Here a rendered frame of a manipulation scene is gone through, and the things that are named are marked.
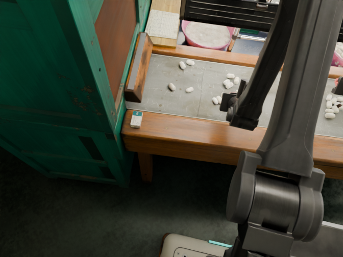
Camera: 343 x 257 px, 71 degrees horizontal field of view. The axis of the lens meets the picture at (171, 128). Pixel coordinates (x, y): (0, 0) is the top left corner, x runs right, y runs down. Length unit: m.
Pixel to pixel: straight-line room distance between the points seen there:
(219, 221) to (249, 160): 1.30
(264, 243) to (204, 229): 1.27
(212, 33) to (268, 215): 1.06
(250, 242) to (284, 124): 0.15
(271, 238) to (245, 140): 0.63
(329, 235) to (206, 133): 0.49
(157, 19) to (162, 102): 0.44
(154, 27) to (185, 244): 1.04
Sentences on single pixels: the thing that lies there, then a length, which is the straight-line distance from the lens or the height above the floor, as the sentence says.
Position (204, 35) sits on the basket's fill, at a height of 0.73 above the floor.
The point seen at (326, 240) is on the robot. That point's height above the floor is 1.04.
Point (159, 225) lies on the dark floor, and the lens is 1.57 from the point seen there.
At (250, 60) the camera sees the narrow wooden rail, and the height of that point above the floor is 0.76.
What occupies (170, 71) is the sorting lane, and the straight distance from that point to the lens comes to 1.08.
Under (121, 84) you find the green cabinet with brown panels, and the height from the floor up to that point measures 0.87.
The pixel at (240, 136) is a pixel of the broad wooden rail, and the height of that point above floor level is 0.76.
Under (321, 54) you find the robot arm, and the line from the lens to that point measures 0.36.
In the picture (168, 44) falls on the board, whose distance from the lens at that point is 1.13.
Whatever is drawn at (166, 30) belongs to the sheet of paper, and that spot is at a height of 0.78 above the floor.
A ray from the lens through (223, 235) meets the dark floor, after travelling 1.62.
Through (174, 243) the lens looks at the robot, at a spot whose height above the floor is 0.28.
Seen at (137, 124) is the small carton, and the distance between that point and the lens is 0.88.
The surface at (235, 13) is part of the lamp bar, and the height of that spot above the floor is 1.08.
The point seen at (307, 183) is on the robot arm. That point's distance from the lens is 0.36.
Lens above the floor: 1.56
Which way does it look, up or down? 63 degrees down
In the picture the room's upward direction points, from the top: 9 degrees clockwise
